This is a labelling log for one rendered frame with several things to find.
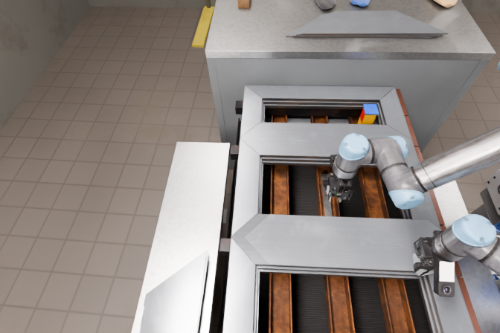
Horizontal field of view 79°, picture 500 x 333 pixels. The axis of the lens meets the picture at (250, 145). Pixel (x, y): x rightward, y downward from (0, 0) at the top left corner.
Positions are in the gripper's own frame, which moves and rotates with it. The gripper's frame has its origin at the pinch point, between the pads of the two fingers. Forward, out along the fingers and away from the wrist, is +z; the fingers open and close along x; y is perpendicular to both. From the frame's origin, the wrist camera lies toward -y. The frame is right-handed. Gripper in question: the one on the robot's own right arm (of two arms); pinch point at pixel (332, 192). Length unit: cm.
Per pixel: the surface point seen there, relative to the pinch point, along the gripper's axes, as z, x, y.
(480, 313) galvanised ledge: 20, 52, 35
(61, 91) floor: 88, -216, -142
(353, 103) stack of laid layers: 3, 16, -50
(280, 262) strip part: 1.1, -19.7, 26.0
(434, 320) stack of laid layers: 3.0, 27.4, 40.8
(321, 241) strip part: 1.0, -5.2, 18.6
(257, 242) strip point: 1.1, -27.5, 19.8
